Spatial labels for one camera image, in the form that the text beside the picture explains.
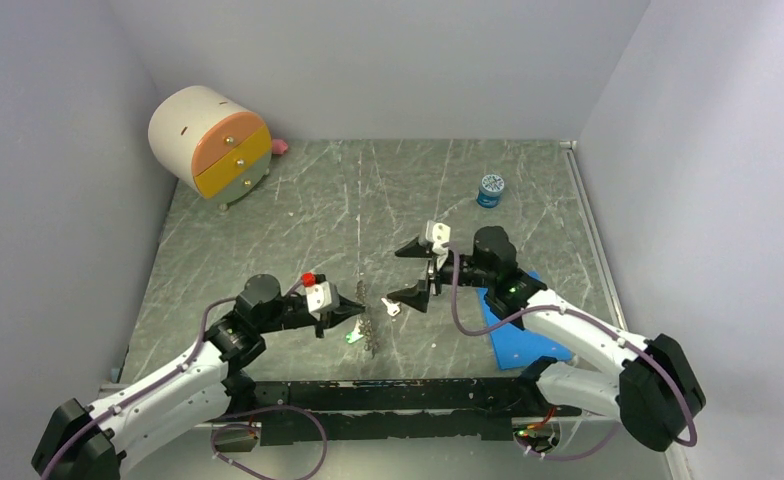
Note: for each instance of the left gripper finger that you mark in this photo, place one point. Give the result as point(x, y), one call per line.
point(333, 318)
point(344, 307)

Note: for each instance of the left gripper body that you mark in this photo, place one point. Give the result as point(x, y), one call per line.
point(288, 316)

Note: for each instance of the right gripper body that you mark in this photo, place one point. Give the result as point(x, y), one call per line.
point(469, 275)

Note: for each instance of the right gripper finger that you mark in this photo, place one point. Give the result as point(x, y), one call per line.
point(416, 297)
point(417, 248)

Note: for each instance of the black white key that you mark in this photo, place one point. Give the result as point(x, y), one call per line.
point(392, 308)

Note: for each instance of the green key tag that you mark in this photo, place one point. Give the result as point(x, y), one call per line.
point(353, 337)

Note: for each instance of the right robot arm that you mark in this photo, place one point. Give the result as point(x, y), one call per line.
point(647, 385)

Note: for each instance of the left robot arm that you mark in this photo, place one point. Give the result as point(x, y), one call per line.
point(108, 437)

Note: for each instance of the blue small jar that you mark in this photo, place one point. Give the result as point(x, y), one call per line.
point(490, 190)

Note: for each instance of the pink small object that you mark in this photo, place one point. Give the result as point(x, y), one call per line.
point(279, 147)

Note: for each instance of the round mini drawer cabinet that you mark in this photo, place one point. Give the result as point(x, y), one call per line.
point(214, 145)

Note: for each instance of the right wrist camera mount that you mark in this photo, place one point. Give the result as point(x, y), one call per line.
point(434, 237)

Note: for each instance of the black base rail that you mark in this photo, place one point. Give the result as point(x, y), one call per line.
point(489, 408)

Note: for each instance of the side aluminium rail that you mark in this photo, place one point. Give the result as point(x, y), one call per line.
point(568, 150)

